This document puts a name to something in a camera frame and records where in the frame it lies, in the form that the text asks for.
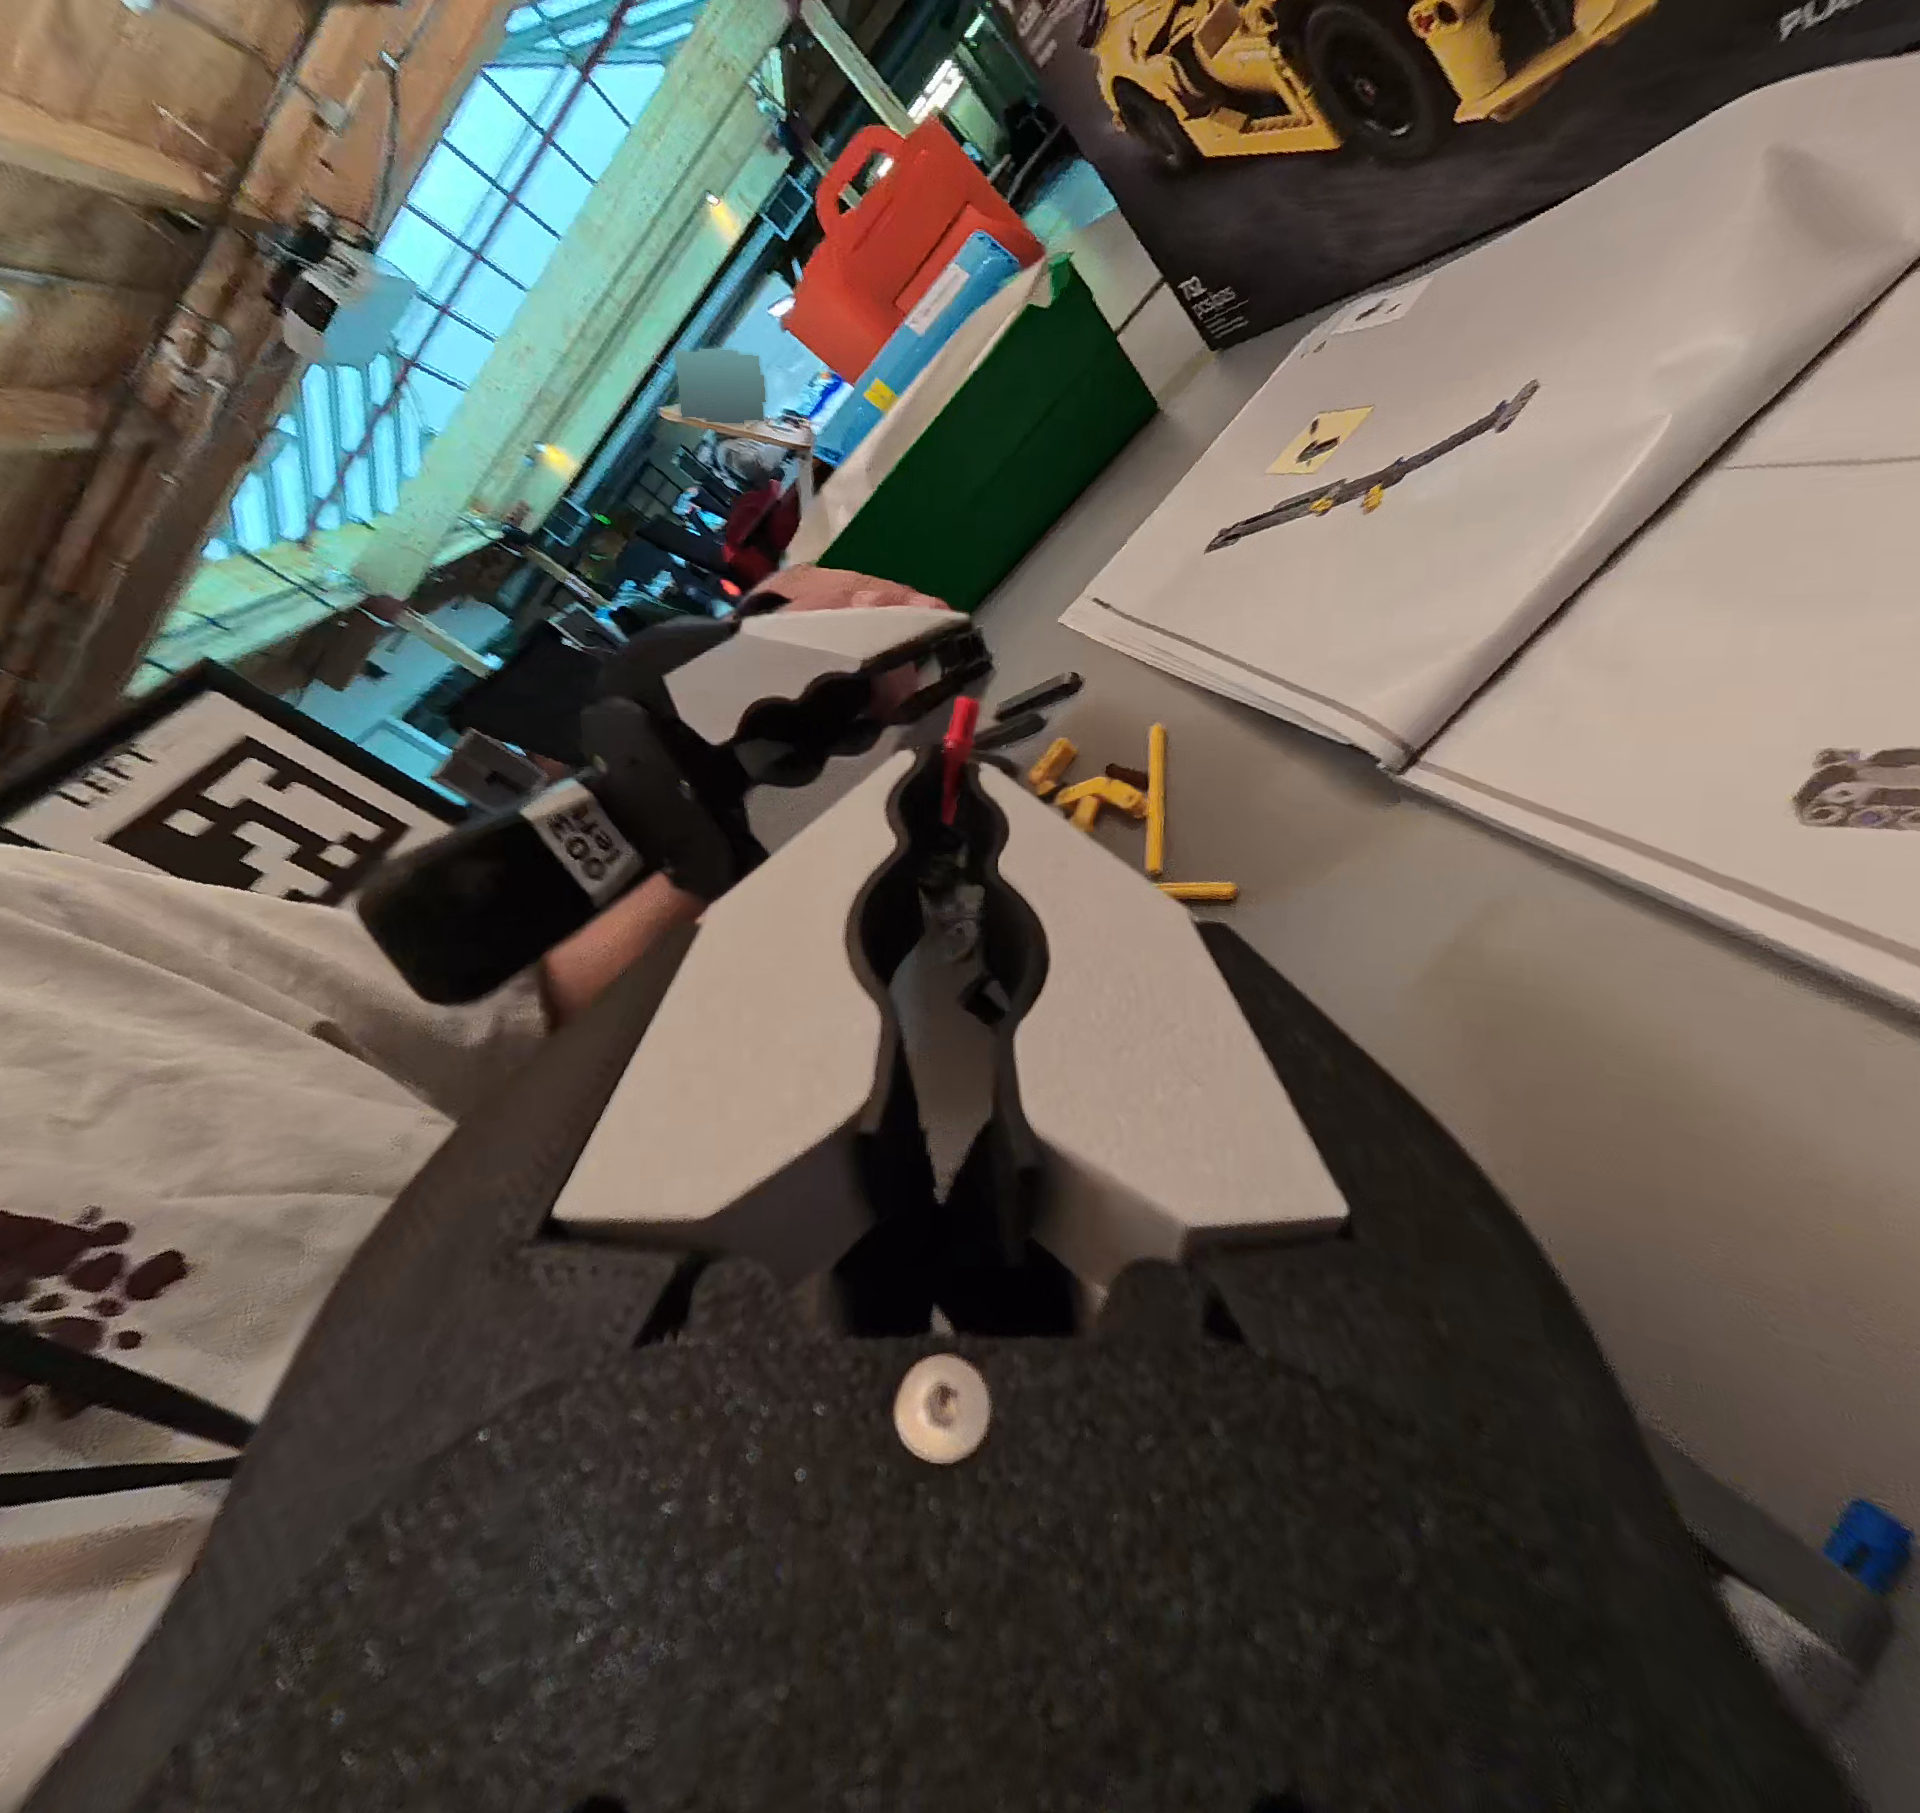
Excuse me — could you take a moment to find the pile of black grey lego pieces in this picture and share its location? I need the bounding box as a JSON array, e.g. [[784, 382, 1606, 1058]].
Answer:
[[958, 671, 1085, 756]]

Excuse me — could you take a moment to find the blue plastic bag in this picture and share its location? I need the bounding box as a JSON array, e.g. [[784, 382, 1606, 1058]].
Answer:
[[831, 229, 1013, 411]]

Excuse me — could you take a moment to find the red background chair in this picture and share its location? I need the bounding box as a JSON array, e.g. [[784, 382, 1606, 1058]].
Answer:
[[725, 474, 801, 576]]

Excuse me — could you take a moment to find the yellow car lego box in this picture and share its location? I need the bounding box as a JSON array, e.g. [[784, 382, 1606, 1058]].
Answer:
[[929, 0, 1920, 353]]

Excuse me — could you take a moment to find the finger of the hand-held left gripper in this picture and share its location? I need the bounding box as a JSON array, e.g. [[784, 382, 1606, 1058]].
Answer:
[[732, 719, 908, 858], [660, 602, 979, 736]]

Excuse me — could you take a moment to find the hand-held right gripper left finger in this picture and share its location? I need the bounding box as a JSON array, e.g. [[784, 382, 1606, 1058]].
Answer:
[[552, 749, 932, 1334]]

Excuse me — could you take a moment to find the green plastic bin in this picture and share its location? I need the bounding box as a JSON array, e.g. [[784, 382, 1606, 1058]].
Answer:
[[810, 252, 1159, 614]]

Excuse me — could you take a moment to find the person's left hand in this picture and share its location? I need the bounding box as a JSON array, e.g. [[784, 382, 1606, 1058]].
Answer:
[[762, 567, 952, 618]]

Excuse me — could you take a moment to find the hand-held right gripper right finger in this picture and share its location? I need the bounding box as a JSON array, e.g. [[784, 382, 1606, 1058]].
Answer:
[[975, 763, 1350, 1292]]

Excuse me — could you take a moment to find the orange plastic carry case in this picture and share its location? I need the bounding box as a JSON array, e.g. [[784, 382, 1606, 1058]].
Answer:
[[784, 118, 1045, 382]]

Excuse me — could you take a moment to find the white lego instruction booklet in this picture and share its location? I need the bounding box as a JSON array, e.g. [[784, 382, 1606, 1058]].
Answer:
[[1058, 54, 1920, 1013]]

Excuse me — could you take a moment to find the black lanyard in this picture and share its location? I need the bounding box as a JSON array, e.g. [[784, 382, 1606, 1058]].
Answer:
[[0, 1316, 255, 1513]]

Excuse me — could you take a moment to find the grey lego beam assembly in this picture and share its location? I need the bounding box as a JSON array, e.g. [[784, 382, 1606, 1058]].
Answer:
[[1651, 1438, 1913, 1697]]

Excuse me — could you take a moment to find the white black printed sign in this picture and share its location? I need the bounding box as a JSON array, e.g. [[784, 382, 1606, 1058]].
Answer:
[[0, 661, 451, 907]]

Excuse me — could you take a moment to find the person's white t-shirt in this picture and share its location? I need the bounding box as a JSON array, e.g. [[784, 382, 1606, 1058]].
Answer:
[[0, 847, 550, 1769]]

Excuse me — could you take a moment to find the skylight window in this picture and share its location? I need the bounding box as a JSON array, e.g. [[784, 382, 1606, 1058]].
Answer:
[[194, 0, 722, 562]]

